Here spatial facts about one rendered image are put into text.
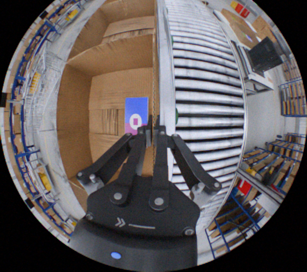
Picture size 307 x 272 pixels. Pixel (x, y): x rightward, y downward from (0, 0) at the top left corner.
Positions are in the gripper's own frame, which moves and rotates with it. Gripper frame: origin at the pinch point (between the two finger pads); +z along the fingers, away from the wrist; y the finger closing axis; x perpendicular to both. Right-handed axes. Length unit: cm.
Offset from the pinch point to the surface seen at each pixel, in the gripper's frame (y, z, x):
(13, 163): -451, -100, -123
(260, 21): 379, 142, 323
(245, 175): 56, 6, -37
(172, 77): 5.2, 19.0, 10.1
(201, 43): 29, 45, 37
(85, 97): -27.9, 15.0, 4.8
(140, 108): -5.0, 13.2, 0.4
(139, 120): -5.1, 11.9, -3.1
